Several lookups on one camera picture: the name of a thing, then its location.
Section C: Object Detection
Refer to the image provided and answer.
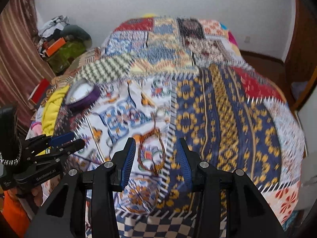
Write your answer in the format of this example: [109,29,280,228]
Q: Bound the brown beaded bracelet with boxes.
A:
[134,127,167,175]

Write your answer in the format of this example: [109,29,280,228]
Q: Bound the silver ring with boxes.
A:
[152,107,168,119]

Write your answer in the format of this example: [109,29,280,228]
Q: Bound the person's hand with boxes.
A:
[17,185,43,207]

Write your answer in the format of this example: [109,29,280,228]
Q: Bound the yellow cloth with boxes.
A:
[41,85,70,136]

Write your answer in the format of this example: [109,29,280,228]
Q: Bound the red and white box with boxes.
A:
[28,79,51,106]

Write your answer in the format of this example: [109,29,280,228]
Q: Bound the purple heart-shaped tin box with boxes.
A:
[65,79,100,111]

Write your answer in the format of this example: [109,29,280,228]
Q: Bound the striped patchwork blanket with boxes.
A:
[51,47,101,89]

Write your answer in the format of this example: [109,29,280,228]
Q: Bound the red striped curtain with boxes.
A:
[1,0,55,130]

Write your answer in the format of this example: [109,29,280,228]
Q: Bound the green patterned box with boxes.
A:
[47,40,87,75]

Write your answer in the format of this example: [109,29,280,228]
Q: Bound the orange box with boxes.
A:
[45,38,66,57]

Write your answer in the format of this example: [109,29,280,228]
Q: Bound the colourful patchwork bedspread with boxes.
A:
[44,17,305,237]

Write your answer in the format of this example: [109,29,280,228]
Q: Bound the pile of clothes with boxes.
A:
[38,16,92,48]

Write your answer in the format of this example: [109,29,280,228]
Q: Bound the yellow object behind bed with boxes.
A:
[141,13,157,18]

